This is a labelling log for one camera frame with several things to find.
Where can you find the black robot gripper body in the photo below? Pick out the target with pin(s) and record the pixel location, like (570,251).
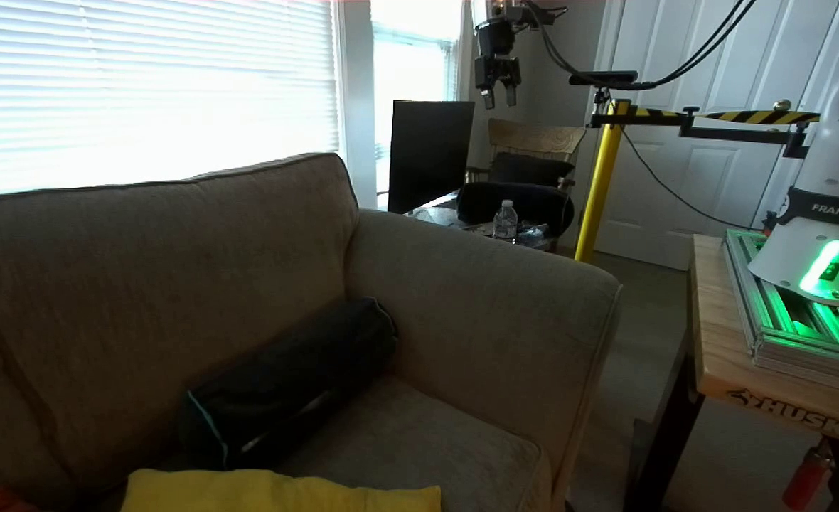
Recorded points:
(496,53)

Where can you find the black computer monitor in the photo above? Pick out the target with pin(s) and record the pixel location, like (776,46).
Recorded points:
(431,151)

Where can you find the brown wooden board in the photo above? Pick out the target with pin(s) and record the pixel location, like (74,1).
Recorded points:
(536,139)

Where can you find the black chair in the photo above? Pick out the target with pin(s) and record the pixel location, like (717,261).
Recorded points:
(521,194)

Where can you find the yellow stand pole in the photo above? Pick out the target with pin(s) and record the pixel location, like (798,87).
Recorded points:
(602,180)

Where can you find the clear plastic water bottle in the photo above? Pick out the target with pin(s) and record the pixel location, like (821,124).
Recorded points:
(503,220)

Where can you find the yellow black striped bar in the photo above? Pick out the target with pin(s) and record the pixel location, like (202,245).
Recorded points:
(721,117)

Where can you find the white panel door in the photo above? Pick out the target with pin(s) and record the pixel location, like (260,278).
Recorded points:
(712,180)

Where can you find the beige fabric sofa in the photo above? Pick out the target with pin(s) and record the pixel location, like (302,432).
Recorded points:
(247,315)

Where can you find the white window blinds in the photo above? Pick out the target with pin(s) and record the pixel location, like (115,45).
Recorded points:
(144,87)

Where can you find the wooden Husky workbench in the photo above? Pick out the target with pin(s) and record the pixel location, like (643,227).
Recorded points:
(732,370)

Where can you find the black cylindrical roll bag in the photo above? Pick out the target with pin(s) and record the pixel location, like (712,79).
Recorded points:
(286,389)

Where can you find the yellow cloth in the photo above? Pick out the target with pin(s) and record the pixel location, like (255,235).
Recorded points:
(276,491)

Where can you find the red clamp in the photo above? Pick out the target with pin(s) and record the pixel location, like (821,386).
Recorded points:
(808,473)

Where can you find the black stereo camera bar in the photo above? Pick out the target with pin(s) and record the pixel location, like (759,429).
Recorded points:
(603,79)

